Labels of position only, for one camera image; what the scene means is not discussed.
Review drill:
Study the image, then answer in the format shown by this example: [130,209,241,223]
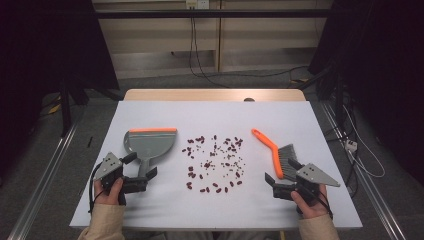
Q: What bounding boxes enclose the white power strip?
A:
[344,139,359,153]

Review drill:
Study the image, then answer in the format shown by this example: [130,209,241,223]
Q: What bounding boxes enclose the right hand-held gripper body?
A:
[272,162,341,205]

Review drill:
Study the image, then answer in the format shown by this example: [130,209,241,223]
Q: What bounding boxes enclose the white wall outlet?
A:
[185,0,211,10]

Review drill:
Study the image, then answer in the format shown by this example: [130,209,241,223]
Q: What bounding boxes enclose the black floor cable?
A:
[199,65,311,79]

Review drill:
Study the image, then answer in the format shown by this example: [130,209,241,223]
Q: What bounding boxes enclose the black curtain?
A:
[307,0,424,188]
[0,0,120,168]

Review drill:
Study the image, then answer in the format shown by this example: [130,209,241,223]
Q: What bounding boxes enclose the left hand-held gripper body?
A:
[93,152,148,206]

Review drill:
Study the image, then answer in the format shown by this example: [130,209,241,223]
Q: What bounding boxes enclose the left hand-held gripper black cable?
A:
[87,162,103,215]

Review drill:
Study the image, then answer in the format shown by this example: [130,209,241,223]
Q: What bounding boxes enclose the white table mat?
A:
[69,100,364,231]

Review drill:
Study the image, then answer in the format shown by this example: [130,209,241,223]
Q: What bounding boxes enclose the white cable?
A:
[342,105,387,179]

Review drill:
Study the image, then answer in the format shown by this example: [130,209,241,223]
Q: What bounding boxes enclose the black horizontal bar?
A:
[94,8,335,20]

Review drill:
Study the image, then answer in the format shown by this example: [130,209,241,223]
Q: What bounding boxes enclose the orange brush with grey bristles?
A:
[251,128,300,181]

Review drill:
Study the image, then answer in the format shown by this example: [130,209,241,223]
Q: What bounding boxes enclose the metal floor rail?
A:
[7,122,80,240]
[320,101,407,240]

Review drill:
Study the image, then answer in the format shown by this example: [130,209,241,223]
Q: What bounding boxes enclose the person's left hand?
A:
[93,177,125,206]

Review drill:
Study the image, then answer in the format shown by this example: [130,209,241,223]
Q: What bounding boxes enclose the right hand-held gripper black cable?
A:
[308,190,335,220]

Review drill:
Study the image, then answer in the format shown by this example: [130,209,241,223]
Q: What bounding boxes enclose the hand-held gripper black cable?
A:
[87,162,103,215]
[308,190,335,220]

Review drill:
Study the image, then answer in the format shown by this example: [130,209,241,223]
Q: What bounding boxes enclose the grey dustpan with orange lip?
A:
[123,127,178,180]

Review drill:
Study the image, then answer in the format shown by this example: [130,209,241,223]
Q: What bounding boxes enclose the black hanging cable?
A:
[188,16,195,76]
[193,16,232,89]

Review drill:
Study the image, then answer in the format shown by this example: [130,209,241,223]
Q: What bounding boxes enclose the person's right hand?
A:
[290,184,330,220]

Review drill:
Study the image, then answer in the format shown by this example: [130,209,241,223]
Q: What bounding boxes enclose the wooden table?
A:
[123,88,307,103]

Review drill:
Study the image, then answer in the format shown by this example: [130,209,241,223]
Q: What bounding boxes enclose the red and green beans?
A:
[181,134,245,195]

